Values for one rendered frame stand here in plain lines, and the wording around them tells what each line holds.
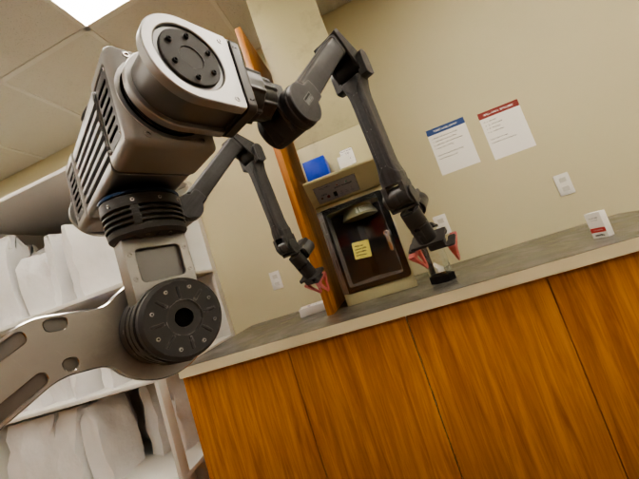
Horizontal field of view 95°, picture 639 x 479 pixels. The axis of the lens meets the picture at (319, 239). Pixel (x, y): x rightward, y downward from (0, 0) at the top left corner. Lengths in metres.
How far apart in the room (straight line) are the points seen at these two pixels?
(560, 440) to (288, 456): 0.89
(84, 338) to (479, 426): 1.11
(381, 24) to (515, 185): 1.23
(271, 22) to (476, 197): 1.40
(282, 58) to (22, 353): 1.47
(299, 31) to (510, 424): 1.80
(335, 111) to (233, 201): 0.93
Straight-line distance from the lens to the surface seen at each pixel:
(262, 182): 1.15
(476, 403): 1.20
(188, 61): 0.47
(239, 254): 1.99
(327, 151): 1.42
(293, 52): 1.68
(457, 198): 1.82
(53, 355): 0.64
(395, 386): 1.16
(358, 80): 0.89
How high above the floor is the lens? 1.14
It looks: 6 degrees up
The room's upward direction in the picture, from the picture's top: 18 degrees counter-clockwise
